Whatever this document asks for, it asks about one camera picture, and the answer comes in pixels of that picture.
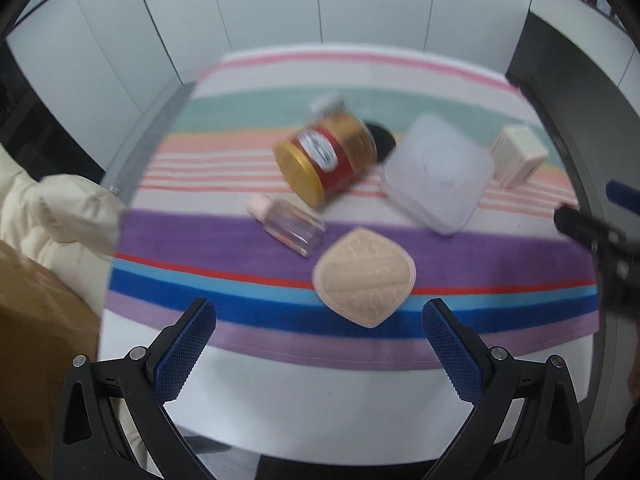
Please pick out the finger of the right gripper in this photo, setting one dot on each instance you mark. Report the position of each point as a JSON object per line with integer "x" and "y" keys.
{"x": 601, "y": 239}
{"x": 623, "y": 195}

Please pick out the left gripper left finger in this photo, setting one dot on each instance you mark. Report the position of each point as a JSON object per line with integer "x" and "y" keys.
{"x": 89, "y": 442}

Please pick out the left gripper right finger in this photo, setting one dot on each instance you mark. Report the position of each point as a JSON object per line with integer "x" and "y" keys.
{"x": 525, "y": 420}

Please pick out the cream cube box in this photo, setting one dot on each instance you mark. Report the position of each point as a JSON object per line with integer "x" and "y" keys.
{"x": 517, "y": 154}

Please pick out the clear plastic square container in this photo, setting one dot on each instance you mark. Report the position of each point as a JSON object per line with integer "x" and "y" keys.
{"x": 437, "y": 174}

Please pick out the black round puff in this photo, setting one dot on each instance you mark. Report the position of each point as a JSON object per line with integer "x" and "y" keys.
{"x": 383, "y": 140}

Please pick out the pink powder puff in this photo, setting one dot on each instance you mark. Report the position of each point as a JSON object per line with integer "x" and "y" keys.
{"x": 364, "y": 277}

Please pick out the gold red tin can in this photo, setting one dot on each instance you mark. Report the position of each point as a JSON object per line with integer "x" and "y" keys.
{"x": 318, "y": 160}

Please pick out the small clear pink bottle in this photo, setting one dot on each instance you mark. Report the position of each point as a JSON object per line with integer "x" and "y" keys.
{"x": 288, "y": 224}

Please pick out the brown cardboard box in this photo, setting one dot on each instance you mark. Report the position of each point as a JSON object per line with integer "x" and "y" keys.
{"x": 44, "y": 325}

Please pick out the cream padded armchair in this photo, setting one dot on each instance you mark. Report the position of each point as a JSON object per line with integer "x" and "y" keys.
{"x": 66, "y": 223}

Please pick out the striped colourful cloth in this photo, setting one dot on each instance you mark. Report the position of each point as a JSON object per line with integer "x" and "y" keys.
{"x": 508, "y": 274}

